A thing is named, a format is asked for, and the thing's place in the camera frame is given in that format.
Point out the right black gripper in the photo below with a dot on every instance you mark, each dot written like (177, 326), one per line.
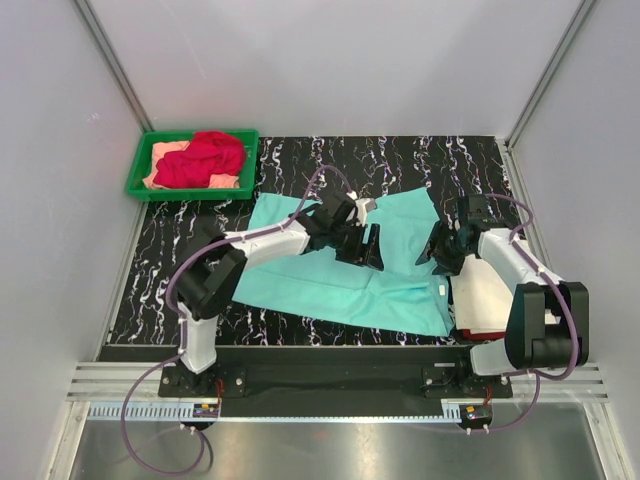
(446, 265)

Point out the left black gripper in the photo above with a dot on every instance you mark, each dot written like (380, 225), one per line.
(360, 253)

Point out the teal t-shirt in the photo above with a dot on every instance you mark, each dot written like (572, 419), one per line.
(405, 296)

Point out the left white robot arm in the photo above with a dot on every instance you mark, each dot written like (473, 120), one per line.
(204, 284)

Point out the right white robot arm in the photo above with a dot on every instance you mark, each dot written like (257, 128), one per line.
(547, 330)

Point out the folded white t-shirt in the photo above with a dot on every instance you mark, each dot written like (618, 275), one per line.
(483, 290)

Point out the folded red t-shirt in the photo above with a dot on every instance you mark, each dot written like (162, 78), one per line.
(481, 336)

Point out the black marble pattern mat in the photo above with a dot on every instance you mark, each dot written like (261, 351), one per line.
(143, 329)

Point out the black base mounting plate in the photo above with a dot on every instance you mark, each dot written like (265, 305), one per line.
(433, 372)

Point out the peach t-shirt in bin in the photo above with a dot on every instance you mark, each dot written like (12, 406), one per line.
(162, 177)

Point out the red t-shirt in bin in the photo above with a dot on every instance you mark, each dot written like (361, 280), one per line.
(217, 152)

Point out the green plastic bin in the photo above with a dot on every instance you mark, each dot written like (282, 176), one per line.
(142, 164)

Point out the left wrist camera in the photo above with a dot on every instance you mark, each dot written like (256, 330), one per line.
(345, 210)

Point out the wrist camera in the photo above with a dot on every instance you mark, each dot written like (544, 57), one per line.
(473, 211)
(345, 210)

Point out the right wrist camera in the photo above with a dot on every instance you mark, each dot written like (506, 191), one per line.
(473, 211)

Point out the aluminium frame rail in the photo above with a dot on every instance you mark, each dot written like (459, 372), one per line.
(111, 381)

